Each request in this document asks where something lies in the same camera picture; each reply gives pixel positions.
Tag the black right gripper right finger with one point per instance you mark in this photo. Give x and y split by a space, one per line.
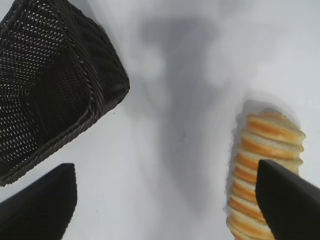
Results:
290 200

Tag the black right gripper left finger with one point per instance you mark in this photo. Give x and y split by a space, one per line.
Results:
40 207

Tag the long striped bread loaf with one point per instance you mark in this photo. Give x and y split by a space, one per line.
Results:
265 140

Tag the dark brown woven basket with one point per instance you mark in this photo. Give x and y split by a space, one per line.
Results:
45 75

